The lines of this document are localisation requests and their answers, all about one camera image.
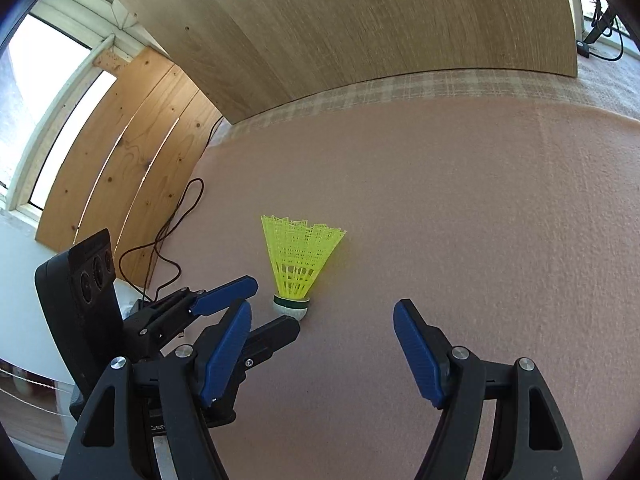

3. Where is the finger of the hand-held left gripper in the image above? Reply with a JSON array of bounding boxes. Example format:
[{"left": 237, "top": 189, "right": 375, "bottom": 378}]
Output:
[
  {"left": 232, "top": 316, "right": 301, "bottom": 373},
  {"left": 125, "top": 275, "right": 260, "bottom": 347}
]

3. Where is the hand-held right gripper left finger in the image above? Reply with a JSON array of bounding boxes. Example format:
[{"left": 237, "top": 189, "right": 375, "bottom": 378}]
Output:
[{"left": 60, "top": 299, "right": 253, "bottom": 480}]

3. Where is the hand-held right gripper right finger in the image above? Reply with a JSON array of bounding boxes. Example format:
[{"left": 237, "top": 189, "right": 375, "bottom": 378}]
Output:
[{"left": 392, "top": 299, "right": 583, "bottom": 480}]

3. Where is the yellow shuttlecock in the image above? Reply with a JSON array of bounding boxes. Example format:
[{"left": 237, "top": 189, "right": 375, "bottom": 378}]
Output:
[{"left": 261, "top": 214, "right": 347, "bottom": 323}]

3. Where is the pink blanket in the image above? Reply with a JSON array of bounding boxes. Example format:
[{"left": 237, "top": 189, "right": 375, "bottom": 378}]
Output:
[{"left": 145, "top": 95, "right": 640, "bottom": 480}]

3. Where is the wooden slat panel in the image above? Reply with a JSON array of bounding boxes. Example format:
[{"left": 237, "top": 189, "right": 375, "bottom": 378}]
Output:
[{"left": 36, "top": 47, "right": 225, "bottom": 291}]

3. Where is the checked white cloth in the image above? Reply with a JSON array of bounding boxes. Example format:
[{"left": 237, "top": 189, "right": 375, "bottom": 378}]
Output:
[{"left": 210, "top": 67, "right": 640, "bottom": 148}]

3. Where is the light wooden board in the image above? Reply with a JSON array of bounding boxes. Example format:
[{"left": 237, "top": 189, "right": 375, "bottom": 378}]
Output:
[{"left": 116, "top": 0, "right": 580, "bottom": 125}]

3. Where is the black tripod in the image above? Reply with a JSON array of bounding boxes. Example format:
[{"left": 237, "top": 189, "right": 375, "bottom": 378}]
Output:
[{"left": 584, "top": 7, "right": 618, "bottom": 43}]

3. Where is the thin dark cable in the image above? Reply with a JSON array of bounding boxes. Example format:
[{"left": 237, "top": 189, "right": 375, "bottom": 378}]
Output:
[{"left": 118, "top": 177, "right": 206, "bottom": 303}]

